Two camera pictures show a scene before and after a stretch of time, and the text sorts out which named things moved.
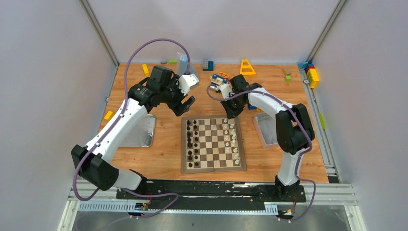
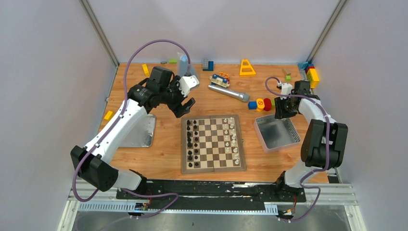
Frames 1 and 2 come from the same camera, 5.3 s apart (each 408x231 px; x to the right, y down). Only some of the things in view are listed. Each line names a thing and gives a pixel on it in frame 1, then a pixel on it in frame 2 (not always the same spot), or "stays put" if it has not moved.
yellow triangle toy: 246,68 stays put
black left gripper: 178,101 stays put
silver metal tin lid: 143,135 stays put
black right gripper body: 234,105 to 284,108
